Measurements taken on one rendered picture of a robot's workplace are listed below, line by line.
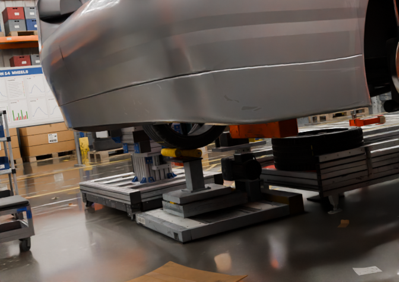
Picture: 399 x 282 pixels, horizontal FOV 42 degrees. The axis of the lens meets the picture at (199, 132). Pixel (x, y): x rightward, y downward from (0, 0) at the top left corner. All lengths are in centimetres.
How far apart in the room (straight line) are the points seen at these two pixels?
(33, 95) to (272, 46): 826
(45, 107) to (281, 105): 828
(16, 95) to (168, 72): 808
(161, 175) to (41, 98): 541
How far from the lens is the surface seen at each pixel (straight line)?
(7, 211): 369
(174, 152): 358
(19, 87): 954
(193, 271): 266
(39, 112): 958
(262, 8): 150
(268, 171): 394
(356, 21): 171
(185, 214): 350
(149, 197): 410
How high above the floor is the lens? 82
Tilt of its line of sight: 3 degrees down
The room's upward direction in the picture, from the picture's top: 8 degrees counter-clockwise
